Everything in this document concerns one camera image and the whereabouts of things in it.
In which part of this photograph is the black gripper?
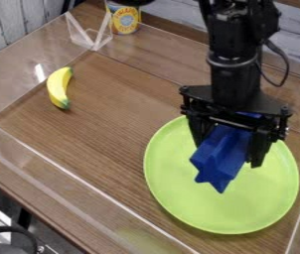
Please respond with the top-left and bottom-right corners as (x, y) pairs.
(179, 85), (292, 168)

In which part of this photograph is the blue star-shaped block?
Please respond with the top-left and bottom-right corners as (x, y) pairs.
(189, 111), (264, 194)

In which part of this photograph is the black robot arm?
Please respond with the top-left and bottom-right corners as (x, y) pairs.
(179, 0), (292, 168)

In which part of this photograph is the green round plate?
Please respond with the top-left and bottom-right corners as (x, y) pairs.
(143, 116), (300, 234)

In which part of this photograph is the yellow toy banana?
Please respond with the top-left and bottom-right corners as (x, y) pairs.
(47, 66), (74, 109)

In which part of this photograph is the yellow blue labelled can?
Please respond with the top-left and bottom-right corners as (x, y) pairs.
(104, 0), (141, 35)

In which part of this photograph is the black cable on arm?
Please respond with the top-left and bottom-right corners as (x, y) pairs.
(257, 39), (291, 88)

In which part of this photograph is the clear acrylic tray wall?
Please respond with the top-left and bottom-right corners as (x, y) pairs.
(0, 112), (204, 254)

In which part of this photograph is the clear acrylic corner bracket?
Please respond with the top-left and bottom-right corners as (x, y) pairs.
(66, 12), (113, 52)

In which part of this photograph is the black cable bottom left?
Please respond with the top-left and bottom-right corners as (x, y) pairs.
(0, 225), (39, 254)

